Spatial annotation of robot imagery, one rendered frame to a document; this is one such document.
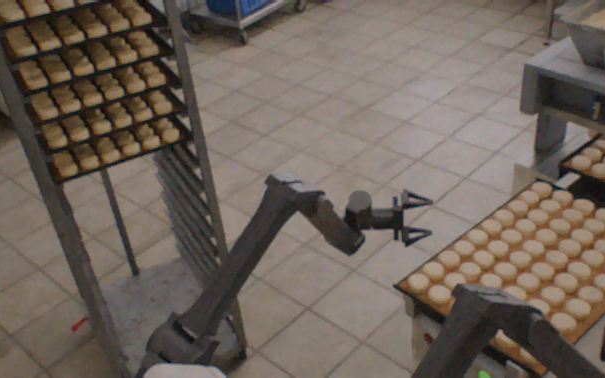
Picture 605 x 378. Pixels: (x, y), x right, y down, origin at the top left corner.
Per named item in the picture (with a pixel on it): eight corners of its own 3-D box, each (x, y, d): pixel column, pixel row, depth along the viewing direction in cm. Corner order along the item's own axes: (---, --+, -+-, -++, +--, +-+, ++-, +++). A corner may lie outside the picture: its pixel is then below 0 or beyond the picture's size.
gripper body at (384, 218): (399, 226, 180) (371, 227, 180) (399, 194, 174) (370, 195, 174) (401, 242, 174) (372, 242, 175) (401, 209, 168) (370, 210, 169)
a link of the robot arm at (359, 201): (325, 239, 175) (353, 257, 171) (321, 216, 165) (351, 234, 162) (353, 206, 179) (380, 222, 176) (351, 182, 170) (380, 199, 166)
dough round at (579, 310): (560, 307, 156) (561, 301, 155) (581, 302, 157) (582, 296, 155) (573, 323, 152) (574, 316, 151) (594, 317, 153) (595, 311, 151)
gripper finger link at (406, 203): (431, 209, 176) (394, 210, 177) (432, 186, 172) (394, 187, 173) (434, 225, 170) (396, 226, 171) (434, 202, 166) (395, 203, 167)
